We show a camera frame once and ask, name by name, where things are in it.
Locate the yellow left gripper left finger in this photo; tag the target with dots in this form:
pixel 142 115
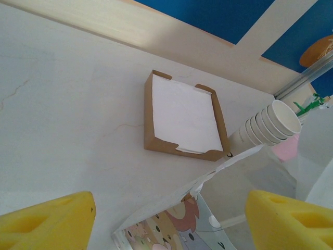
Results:
pixel 46 224

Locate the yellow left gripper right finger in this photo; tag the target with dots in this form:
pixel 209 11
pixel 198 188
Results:
pixel 288 224

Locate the white cartoon print paper bag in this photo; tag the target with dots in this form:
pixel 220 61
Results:
pixel 317 145

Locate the pink cup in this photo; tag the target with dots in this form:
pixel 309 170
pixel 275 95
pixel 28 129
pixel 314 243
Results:
pixel 286 151

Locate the green stir stick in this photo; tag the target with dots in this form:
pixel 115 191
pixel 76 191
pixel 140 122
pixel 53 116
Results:
pixel 304 109

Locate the brown cardboard napkin tray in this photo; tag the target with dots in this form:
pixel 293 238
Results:
pixel 148 117

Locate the aluminium frame post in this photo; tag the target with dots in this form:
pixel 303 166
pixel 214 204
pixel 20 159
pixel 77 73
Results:
pixel 307 75

